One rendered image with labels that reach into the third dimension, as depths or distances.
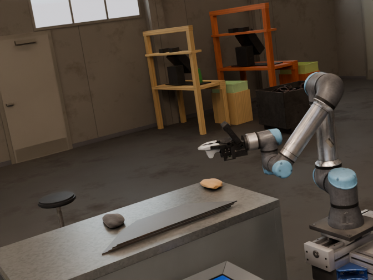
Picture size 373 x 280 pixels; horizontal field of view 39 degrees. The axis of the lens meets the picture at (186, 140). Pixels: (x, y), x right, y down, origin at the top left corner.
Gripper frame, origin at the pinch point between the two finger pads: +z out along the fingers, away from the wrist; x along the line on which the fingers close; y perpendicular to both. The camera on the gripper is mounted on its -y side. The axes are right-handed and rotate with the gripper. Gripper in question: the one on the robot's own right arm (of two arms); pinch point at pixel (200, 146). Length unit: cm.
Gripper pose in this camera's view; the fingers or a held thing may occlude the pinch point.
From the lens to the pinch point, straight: 226.6
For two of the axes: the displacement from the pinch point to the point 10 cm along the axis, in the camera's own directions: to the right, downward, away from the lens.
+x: -1.7, -3.0, 9.4
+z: -9.7, 1.9, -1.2
